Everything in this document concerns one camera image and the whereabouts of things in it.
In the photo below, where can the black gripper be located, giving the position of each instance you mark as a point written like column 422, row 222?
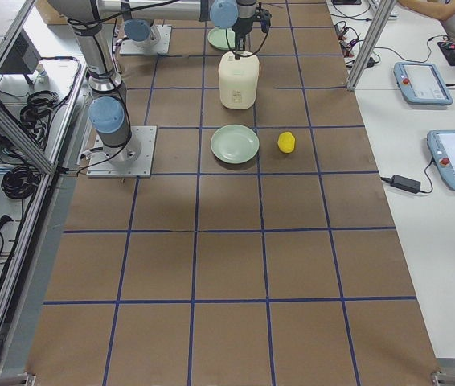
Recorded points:
column 242, row 26

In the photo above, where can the person forearm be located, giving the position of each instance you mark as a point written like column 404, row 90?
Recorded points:
column 437, row 10

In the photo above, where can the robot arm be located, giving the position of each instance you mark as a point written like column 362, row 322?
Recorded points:
column 86, row 18
column 142, row 33

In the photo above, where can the white rice cooker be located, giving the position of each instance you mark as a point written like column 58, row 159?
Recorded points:
column 238, row 80

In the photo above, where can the green plate far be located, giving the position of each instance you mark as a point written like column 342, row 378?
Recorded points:
column 221, row 39

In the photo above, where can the green plate near potato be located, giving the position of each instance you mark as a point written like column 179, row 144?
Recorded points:
column 235, row 144

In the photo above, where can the yellow toy potato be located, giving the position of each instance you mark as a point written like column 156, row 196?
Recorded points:
column 286, row 142

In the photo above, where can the upper teach pendant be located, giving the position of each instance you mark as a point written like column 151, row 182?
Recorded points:
column 421, row 84

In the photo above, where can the black power adapter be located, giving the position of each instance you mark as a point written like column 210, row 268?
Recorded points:
column 405, row 184

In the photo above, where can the grey box on stand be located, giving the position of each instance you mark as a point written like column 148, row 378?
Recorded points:
column 22, row 59

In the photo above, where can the aluminium frame post right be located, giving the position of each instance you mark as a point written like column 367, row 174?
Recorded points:
column 378, row 23

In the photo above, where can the aluminium frame rail left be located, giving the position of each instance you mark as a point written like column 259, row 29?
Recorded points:
column 13, row 131

